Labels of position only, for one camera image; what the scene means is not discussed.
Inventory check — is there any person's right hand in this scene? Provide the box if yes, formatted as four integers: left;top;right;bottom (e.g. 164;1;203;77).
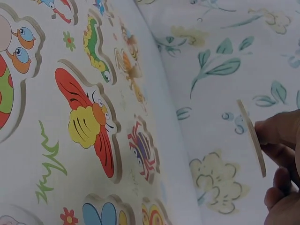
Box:
254;109;300;225

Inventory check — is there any thin wooden puzzle piece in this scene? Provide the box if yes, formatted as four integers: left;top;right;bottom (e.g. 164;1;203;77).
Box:
236;99;267;178

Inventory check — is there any yellow orange swirl puzzle piece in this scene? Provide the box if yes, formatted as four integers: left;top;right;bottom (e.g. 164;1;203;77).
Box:
140;196;173;225

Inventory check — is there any purple spider puzzle piece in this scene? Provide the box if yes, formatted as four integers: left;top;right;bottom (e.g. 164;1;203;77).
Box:
126;113;162;183

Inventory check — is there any blue winged puzzle piece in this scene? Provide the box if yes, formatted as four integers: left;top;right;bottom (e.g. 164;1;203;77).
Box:
81;193;137;225

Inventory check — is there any red yellow butterfly puzzle piece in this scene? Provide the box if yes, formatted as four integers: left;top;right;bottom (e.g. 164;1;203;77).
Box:
54;58;124;185

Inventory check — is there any green caterpillar puzzle piece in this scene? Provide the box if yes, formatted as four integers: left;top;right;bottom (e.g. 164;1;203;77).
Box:
82;9;118;85

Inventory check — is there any small blue insect puzzle piece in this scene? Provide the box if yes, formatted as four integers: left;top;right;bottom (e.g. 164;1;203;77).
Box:
92;0;116;19

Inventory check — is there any white wooden puzzle board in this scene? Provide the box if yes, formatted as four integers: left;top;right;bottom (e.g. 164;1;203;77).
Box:
0;0;203;225

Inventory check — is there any blue red insect puzzle piece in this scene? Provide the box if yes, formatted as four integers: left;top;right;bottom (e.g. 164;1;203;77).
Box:
35;0;79;26

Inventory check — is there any snail puzzle piece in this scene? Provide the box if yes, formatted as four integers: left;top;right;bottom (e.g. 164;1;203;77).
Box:
0;3;46;144

